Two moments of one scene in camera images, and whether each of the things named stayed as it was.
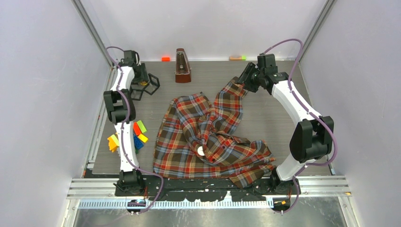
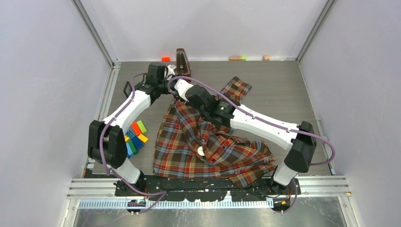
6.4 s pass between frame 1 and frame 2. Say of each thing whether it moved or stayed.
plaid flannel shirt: stayed
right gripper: moved
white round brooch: stayed
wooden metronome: stayed
